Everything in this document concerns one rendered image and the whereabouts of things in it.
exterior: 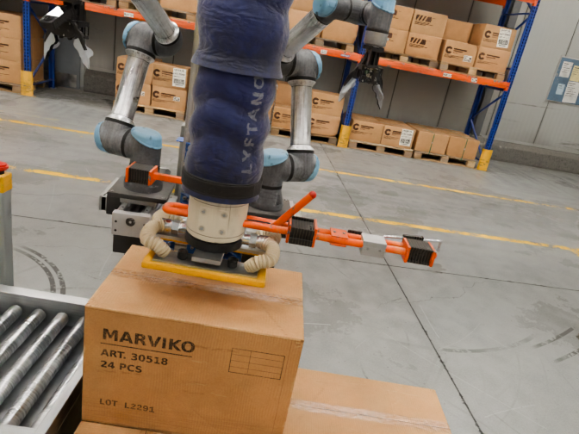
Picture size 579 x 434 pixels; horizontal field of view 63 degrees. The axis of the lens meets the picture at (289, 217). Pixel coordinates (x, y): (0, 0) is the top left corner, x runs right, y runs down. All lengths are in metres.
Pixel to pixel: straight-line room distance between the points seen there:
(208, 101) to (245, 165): 0.19
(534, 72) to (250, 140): 10.26
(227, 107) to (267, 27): 0.21
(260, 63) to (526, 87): 10.22
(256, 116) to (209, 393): 0.79
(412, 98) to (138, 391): 9.33
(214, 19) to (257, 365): 0.91
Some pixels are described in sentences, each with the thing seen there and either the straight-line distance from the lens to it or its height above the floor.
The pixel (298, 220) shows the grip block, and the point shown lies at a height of 1.20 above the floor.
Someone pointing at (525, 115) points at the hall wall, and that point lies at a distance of 11.39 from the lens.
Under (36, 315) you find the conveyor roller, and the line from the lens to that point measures 2.10.
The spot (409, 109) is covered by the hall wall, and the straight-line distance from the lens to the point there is 10.36.
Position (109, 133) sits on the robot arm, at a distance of 1.98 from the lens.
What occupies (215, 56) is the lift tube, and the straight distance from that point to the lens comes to 1.21.
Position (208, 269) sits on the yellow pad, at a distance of 1.33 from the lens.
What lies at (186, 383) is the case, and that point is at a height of 0.74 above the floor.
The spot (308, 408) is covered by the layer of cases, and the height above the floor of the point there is 0.54.
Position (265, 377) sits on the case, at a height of 0.80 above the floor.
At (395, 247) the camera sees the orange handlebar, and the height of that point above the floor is 1.19.
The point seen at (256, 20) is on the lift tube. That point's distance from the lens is 1.19.
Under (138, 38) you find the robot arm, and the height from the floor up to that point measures 1.59.
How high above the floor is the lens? 1.71
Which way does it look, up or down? 21 degrees down
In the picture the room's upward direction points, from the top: 11 degrees clockwise
